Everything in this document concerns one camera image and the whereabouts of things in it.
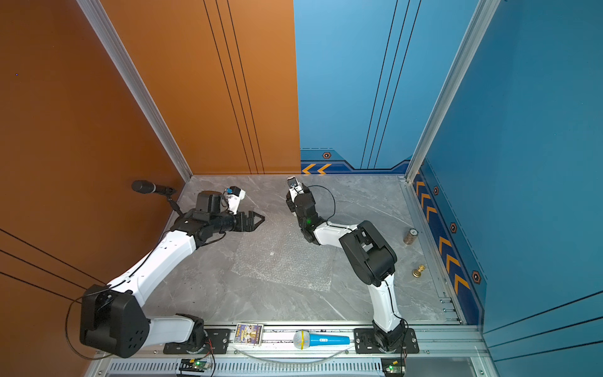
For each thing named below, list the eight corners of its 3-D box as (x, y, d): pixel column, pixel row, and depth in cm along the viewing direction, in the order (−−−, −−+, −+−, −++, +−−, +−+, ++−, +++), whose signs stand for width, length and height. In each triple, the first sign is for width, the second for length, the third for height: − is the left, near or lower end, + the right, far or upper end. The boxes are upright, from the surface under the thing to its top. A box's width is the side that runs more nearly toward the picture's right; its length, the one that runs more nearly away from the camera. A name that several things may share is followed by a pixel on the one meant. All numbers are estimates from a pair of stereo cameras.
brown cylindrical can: (402, 244, 98) (408, 234, 92) (403, 236, 100) (409, 227, 95) (411, 246, 97) (418, 237, 92) (411, 238, 100) (418, 229, 94)
